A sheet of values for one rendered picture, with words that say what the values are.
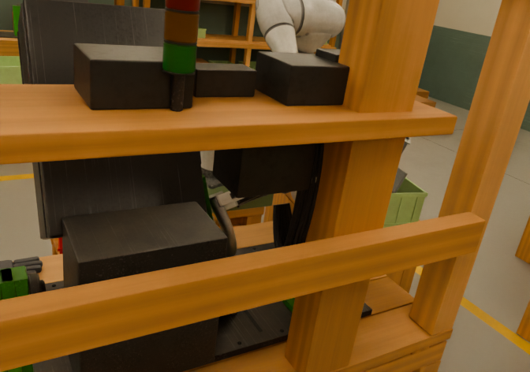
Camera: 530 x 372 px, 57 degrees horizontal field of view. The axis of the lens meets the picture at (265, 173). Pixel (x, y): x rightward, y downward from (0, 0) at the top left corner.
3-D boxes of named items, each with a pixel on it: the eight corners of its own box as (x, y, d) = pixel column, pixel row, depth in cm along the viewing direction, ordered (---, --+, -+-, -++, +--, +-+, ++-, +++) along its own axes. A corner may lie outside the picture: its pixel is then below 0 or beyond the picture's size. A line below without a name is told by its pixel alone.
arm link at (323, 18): (230, 141, 219) (274, 139, 228) (242, 169, 210) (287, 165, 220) (288, -17, 164) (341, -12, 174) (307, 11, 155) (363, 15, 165)
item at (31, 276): (27, 297, 101) (24, 266, 98) (43, 294, 103) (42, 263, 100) (31, 320, 95) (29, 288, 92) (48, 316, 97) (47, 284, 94)
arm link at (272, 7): (272, 18, 151) (309, 20, 157) (256, -25, 157) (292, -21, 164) (257, 46, 161) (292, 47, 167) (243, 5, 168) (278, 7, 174)
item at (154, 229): (65, 344, 115) (61, 215, 102) (187, 314, 130) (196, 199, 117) (80, 403, 101) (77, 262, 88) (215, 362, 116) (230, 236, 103)
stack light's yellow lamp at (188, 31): (158, 39, 75) (160, 7, 73) (189, 40, 77) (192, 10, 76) (169, 44, 71) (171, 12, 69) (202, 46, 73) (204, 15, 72)
